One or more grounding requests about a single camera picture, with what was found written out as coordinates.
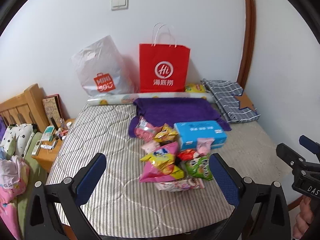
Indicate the wooden headboard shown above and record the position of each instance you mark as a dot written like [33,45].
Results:
[25,108]

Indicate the white remote control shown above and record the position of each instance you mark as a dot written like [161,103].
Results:
[36,148]

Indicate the pink white candy packet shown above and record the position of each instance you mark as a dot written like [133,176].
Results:
[181,185]

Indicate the right hand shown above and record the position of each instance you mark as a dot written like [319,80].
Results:
[303,219]

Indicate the white plastic Miniso bag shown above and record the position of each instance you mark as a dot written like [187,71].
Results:
[101,69]

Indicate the small pink snack packet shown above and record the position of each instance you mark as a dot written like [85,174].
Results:
[203,146]

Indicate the wall light switch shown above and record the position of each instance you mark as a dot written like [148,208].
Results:
[119,5]

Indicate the yellow tea packet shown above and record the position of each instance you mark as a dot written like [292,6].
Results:
[194,88]

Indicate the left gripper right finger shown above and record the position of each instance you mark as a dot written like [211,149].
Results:
[260,211]

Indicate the teal white box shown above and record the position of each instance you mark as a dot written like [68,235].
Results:
[48,133]

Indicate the brown door frame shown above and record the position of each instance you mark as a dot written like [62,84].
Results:
[249,40]

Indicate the grey plaid star bag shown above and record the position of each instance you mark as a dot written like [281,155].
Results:
[232,101]

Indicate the pink silver snack bag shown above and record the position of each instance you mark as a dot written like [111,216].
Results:
[145,130]

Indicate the green snack bag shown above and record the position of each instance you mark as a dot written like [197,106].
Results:
[199,168]

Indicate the yellow snack bag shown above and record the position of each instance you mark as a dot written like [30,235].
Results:
[167,134]

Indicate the purple towel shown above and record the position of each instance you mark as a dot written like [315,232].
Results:
[160,111]

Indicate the red paper shopping bag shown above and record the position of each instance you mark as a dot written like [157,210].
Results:
[162,67]

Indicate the red snack packet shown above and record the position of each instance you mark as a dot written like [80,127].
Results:
[188,154]

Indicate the pink cartoon bedding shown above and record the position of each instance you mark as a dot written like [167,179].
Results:
[14,181]

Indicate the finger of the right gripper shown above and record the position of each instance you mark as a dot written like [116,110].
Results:
[290,157]
[309,144]

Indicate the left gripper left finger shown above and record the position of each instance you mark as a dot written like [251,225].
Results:
[42,220]

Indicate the pink yellow chip bag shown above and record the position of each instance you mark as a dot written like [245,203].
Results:
[160,165]

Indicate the blue tissue pack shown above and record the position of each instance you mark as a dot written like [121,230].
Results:
[190,132]

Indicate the wooden nightstand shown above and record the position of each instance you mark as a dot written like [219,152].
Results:
[50,149]

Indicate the patterned picture frame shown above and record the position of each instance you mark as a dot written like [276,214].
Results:
[52,108]

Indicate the white dotted pillow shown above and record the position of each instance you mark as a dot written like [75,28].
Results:
[17,139]

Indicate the pale pink wafer packet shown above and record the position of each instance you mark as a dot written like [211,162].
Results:
[150,146]

